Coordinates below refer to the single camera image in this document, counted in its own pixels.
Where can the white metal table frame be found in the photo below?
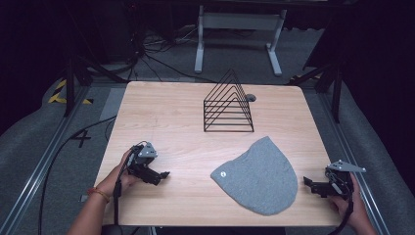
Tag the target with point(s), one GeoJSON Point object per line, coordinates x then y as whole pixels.
{"type": "Point", "coordinates": [239, 23]}

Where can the person's right hand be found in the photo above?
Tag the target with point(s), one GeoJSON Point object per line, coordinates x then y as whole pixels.
{"type": "Point", "coordinates": [354, 209]}

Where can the person's left hand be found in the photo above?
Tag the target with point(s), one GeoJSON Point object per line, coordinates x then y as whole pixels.
{"type": "Point", "coordinates": [114, 181]}

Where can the small grey round object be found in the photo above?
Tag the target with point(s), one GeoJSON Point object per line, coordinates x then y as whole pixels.
{"type": "Point", "coordinates": [251, 97]}

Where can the yellow black hazard tape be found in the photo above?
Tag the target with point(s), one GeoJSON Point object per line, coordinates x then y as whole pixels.
{"type": "Point", "coordinates": [60, 94]}

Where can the aluminium floor rail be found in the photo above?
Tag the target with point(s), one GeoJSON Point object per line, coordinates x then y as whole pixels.
{"type": "Point", "coordinates": [355, 163]}
{"type": "Point", "coordinates": [42, 166]}

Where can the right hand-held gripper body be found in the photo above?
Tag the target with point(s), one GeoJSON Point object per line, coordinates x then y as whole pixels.
{"type": "Point", "coordinates": [339, 182]}

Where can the grey knit beanie hat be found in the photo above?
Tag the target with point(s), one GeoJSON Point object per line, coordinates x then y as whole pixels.
{"type": "Point", "coordinates": [261, 179]}

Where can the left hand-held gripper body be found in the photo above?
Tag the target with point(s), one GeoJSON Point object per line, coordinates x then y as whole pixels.
{"type": "Point", "coordinates": [143, 160]}

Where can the black tripod stand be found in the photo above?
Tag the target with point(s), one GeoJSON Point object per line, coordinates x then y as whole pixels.
{"type": "Point", "coordinates": [73, 84]}
{"type": "Point", "coordinates": [334, 88]}

